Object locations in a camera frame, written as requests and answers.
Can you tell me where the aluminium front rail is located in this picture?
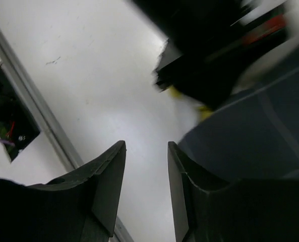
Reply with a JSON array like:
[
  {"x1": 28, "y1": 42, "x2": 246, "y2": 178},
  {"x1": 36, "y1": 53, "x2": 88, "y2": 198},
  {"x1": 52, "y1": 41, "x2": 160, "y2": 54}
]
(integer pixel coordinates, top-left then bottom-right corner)
[{"x1": 0, "y1": 31, "x2": 132, "y2": 241}]

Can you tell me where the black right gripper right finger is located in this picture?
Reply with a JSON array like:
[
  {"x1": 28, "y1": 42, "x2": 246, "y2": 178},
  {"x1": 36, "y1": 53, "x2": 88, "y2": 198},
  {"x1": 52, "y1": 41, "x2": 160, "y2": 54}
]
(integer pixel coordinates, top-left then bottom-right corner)
[{"x1": 168, "y1": 142, "x2": 299, "y2": 241}]

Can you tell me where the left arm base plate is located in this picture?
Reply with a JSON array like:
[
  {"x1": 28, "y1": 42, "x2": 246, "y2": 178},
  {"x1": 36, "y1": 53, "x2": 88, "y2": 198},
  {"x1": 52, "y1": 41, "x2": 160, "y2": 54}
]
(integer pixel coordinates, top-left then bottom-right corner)
[{"x1": 0, "y1": 64, "x2": 40, "y2": 162}]

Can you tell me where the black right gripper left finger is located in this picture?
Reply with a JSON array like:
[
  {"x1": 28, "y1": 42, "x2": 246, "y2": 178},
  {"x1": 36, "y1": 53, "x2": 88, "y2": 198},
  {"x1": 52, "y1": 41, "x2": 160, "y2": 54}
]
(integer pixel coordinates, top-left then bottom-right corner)
[{"x1": 0, "y1": 141, "x2": 126, "y2": 241}]

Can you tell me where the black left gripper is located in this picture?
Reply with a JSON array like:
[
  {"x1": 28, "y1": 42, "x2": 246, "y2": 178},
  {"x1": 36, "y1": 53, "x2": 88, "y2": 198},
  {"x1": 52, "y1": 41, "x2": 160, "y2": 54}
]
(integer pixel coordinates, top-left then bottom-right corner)
[{"x1": 135, "y1": 1, "x2": 287, "y2": 108}]

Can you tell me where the dark grey checked pillowcase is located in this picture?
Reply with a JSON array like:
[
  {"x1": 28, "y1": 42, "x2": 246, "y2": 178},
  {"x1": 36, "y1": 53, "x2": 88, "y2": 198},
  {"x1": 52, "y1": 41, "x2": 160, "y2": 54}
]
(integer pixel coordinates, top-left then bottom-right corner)
[{"x1": 178, "y1": 46, "x2": 299, "y2": 182}]

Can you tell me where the white pillow with yellow edge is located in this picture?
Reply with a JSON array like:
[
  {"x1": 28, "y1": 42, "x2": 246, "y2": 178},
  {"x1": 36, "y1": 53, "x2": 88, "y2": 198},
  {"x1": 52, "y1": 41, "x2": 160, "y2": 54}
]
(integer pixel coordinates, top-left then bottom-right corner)
[{"x1": 168, "y1": 55, "x2": 268, "y2": 120}]

